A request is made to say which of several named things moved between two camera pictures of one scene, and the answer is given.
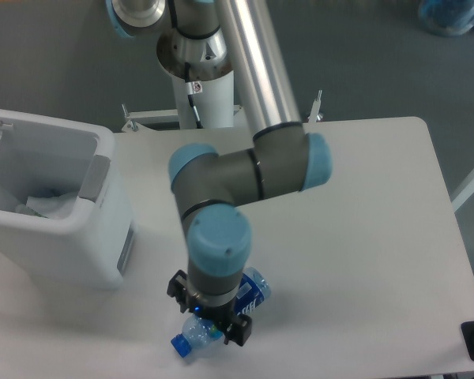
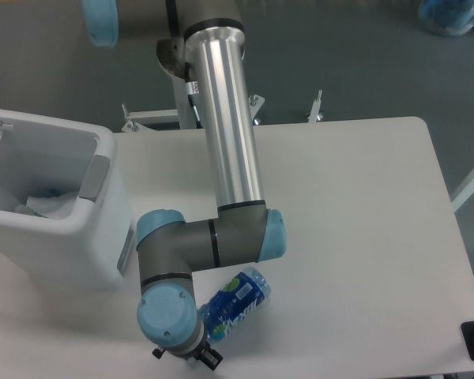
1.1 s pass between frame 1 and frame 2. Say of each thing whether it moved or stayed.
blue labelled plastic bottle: stayed
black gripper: moved
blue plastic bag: stayed
